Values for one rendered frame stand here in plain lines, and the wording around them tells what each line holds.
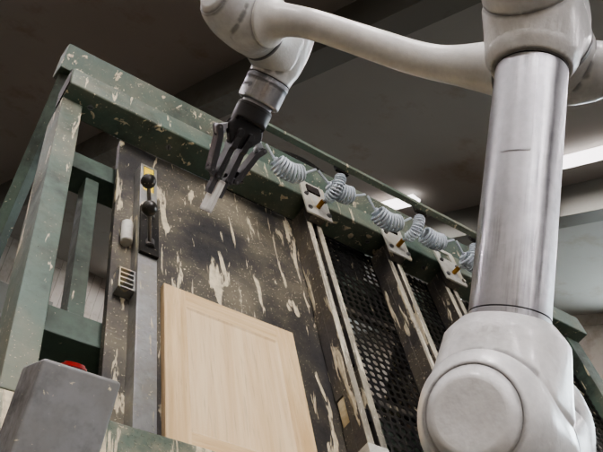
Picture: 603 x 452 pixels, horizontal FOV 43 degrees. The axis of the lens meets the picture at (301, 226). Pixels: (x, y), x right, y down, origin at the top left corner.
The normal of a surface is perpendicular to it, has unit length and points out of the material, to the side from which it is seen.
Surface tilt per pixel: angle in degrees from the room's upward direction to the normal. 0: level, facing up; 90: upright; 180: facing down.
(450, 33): 180
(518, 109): 92
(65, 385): 90
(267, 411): 54
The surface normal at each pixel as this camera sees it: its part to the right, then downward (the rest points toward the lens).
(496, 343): -0.32, -0.62
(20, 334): 0.55, -0.72
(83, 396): 0.54, -0.25
